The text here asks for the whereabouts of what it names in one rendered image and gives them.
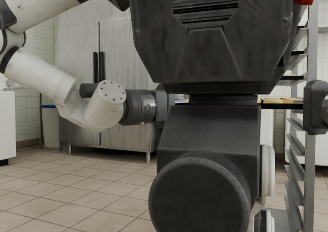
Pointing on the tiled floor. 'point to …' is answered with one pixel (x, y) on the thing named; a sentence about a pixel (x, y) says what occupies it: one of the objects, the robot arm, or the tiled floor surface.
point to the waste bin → (51, 126)
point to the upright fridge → (103, 71)
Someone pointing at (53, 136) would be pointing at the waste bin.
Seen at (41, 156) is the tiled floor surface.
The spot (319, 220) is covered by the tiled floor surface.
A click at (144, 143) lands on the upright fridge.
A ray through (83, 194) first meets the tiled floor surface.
